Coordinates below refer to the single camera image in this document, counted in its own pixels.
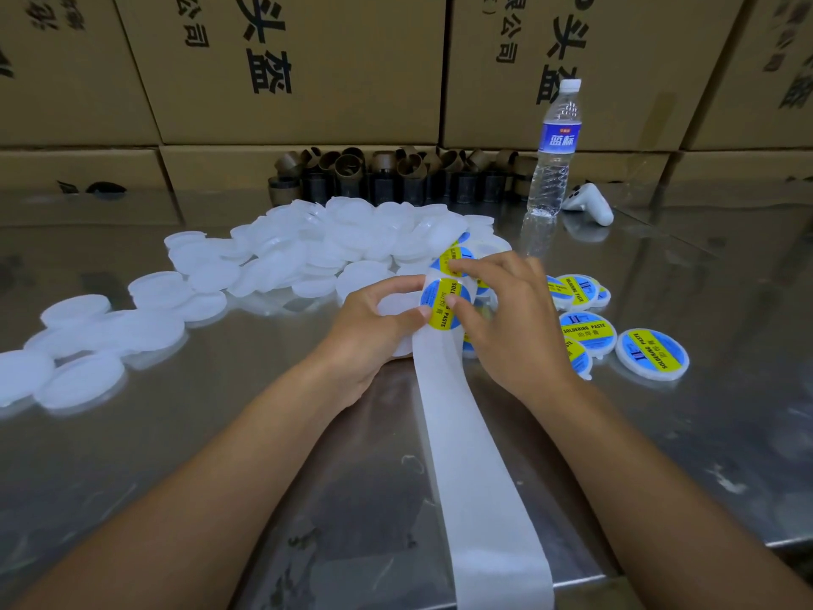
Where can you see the row of dark cardboard tubes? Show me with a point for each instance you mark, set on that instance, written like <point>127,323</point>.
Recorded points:
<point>368,178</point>

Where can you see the person's right forearm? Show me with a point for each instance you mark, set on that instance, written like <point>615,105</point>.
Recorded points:
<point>686,514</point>

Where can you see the sticker roll with backing strip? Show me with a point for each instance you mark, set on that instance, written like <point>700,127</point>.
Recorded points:
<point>477,502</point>

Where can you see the person's left hand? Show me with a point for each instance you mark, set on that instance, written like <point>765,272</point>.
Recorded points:
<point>362,343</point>

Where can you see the person's left forearm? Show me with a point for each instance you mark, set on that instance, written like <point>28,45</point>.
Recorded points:
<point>178,514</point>

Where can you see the stack of brown cardboard boxes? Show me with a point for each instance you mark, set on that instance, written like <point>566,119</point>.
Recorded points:
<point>305,70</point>

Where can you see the person's right hand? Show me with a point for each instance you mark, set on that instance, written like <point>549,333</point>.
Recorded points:
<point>521,330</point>

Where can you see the pile of white plastic lids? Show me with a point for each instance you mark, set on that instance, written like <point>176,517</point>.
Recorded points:
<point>299,237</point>

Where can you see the clear plastic water bottle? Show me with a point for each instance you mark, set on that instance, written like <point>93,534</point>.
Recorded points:
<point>554,152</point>

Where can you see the white handheld controller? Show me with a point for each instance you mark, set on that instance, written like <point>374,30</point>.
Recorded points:
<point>590,204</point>

